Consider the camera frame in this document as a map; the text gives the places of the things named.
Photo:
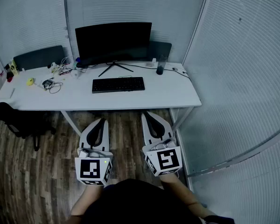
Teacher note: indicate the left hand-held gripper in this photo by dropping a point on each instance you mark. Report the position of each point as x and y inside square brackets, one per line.
[89, 169]

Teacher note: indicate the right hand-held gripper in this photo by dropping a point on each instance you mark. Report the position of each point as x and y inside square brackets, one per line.
[166, 160]

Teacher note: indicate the black keyboard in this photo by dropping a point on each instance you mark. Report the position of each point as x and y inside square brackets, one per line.
[118, 85]

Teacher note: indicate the person's left forearm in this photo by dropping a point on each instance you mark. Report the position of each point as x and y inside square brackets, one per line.
[84, 202]

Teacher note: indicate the person's right forearm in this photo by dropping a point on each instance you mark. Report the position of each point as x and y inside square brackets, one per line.
[182, 190]

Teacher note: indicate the white desk leg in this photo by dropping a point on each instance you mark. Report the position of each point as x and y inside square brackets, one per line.
[71, 122]
[183, 119]

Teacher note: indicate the dark tumbler bottle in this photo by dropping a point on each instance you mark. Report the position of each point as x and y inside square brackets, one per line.
[160, 66]

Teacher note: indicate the small white round puck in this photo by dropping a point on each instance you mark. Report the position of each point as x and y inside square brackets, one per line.
[175, 68]

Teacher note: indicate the small white adapter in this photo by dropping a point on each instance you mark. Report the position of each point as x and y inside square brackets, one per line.
[151, 63]

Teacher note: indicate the person's dark shirt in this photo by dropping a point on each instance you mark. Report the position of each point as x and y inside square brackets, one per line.
[140, 202]

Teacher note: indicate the black office chair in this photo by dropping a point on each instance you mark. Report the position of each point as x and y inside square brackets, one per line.
[18, 120]

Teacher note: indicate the dark grey desk divider panel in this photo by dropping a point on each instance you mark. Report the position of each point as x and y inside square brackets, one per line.
[161, 50]
[39, 57]

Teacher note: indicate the small yellow object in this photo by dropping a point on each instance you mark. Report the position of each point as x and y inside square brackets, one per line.
[30, 81]

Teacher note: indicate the small white flat pad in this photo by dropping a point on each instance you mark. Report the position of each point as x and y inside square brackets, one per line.
[12, 93]

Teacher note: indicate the black computer monitor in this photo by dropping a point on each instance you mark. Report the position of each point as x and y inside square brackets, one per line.
[113, 42]

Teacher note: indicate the small red object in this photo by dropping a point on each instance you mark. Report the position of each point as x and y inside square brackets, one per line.
[9, 79]

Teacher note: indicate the yellow-green container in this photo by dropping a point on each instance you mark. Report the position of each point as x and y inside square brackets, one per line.
[13, 67]

